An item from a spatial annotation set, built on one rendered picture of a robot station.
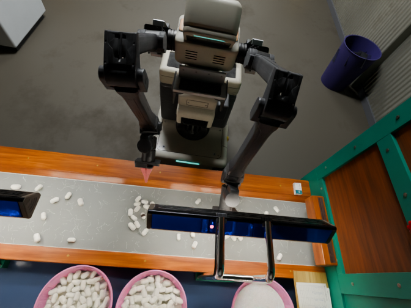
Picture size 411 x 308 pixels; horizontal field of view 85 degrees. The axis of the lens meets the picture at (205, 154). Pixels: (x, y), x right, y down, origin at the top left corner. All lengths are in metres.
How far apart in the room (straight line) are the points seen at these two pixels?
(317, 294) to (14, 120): 2.54
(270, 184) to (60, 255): 0.99
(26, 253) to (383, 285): 1.28
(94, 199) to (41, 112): 1.53
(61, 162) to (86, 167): 0.12
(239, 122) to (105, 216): 1.66
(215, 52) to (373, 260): 0.99
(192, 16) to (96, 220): 0.92
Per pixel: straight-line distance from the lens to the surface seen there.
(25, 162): 1.34
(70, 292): 1.13
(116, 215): 1.13
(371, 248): 1.05
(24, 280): 1.27
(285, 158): 2.33
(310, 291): 1.19
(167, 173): 1.14
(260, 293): 1.14
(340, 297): 1.20
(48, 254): 1.15
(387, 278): 1.01
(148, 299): 1.08
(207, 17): 0.95
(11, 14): 3.17
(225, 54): 1.06
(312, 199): 1.20
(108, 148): 2.15
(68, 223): 1.17
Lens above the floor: 1.81
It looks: 60 degrees down
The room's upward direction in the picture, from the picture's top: 17 degrees clockwise
